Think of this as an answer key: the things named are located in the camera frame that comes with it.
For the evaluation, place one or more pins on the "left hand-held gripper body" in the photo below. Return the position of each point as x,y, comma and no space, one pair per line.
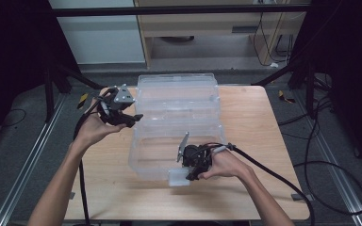
111,106

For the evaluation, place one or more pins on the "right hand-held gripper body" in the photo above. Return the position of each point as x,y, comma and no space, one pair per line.
196,157

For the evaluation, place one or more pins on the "clear plastic storage box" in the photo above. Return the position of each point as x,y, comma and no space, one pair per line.
176,103

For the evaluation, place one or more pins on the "person's left hand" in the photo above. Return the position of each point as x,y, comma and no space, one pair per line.
94,132

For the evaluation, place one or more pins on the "person's right hand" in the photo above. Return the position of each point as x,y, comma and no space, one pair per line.
226,164

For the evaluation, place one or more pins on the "yellow black tape strip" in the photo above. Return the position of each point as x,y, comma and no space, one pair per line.
285,98
82,101

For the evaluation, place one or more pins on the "black metal stand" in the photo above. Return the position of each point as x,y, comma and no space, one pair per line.
48,94
310,94

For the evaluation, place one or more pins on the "white cabinet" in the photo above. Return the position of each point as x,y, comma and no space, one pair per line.
100,40

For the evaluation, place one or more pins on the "black horizontal bar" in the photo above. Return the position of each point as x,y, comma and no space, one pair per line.
169,10

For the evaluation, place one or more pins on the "light wooden desk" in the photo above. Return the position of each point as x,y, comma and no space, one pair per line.
201,23

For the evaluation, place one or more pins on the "black curtain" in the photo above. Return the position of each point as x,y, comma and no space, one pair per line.
352,47
12,47

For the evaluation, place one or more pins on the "grey table bracket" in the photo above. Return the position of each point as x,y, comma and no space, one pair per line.
298,197
72,196

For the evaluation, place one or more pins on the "aluminium floor rail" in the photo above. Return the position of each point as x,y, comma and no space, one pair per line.
336,175
28,163

